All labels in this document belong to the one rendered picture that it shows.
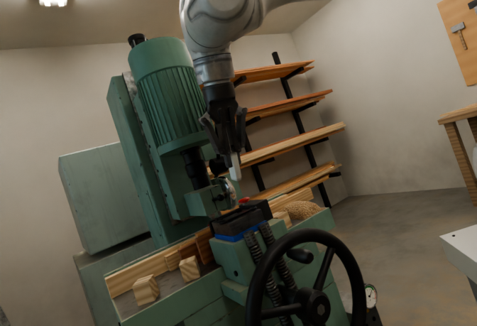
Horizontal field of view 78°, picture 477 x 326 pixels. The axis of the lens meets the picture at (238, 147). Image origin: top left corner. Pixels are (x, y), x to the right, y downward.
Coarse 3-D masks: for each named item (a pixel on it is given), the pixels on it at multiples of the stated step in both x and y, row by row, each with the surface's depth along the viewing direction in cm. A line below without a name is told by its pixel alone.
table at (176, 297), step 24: (312, 216) 83; (216, 264) 70; (288, 264) 65; (168, 288) 65; (192, 288) 64; (216, 288) 66; (240, 288) 60; (120, 312) 61; (144, 312) 58; (168, 312) 61; (192, 312) 63
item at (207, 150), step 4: (208, 144) 109; (200, 148) 108; (204, 148) 108; (208, 148) 109; (212, 148) 109; (204, 152) 108; (208, 152) 108; (212, 152) 109; (204, 156) 107; (208, 156) 108; (212, 156) 109; (204, 160) 108; (208, 160) 108
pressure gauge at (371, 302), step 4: (364, 284) 80; (368, 284) 79; (368, 288) 79; (368, 292) 79; (372, 292) 80; (376, 292) 80; (372, 296) 80; (376, 296) 80; (368, 300) 79; (372, 300) 79; (376, 300) 80; (368, 304) 78; (372, 304) 79; (368, 308) 78
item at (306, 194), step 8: (304, 192) 103; (280, 200) 100; (288, 200) 99; (296, 200) 101; (304, 200) 102; (272, 208) 95; (280, 208) 97; (168, 256) 78; (176, 256) 78; (168, 264) 77; (176, 264) 78
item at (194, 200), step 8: (192, 192) 87; (200, 192) 81; (208, 192) 82; (216, 192) 83; (192, 200) 86; (200, 200) 81; (208, 200) 81; (224, 200) 84; (192, 208) 88; (200, 208) 83; (208, 208) 81; (216, 208) 82; (224, 208) 84
